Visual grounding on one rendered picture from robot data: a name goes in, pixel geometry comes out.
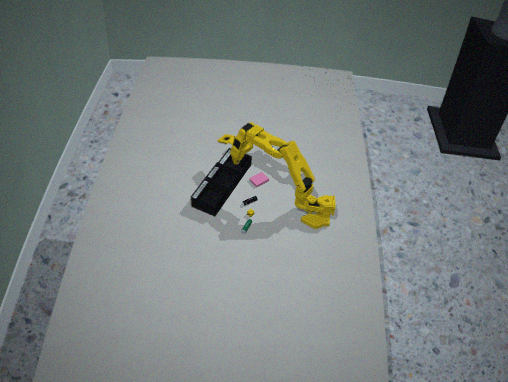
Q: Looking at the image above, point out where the green aa battery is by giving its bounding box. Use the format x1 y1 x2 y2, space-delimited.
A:
241 219 252 234

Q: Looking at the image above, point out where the pink flat pad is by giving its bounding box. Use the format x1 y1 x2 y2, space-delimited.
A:
249 172 269 187

